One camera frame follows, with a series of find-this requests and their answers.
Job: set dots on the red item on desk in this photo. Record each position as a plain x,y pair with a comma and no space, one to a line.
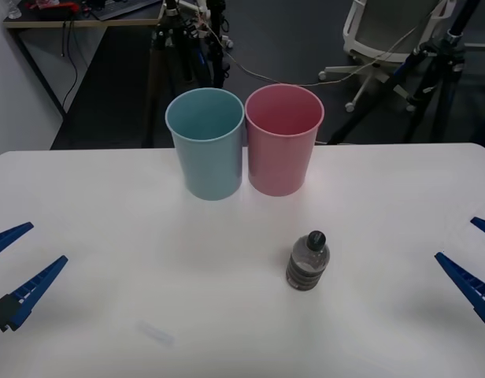
65,6

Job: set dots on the white office chair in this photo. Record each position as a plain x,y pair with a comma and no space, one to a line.
368,39

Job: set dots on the pink plastic bin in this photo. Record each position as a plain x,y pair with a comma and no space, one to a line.
278,165

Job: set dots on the clear plastic bottle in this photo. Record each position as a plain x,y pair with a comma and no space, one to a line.
13,8

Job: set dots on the black keyboard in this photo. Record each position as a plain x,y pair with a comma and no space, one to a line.
116,8

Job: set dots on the pale blue plastic bin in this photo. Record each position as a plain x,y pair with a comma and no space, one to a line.
211,169

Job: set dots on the dark desk with wooden edge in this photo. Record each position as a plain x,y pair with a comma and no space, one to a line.
49,19

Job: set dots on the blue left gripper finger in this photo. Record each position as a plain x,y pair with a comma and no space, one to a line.
8,237
34,289

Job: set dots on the small dark-drink plastic bottle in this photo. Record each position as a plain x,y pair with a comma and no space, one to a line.
305,267

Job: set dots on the black camera tripod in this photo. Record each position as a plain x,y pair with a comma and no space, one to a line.
160,39

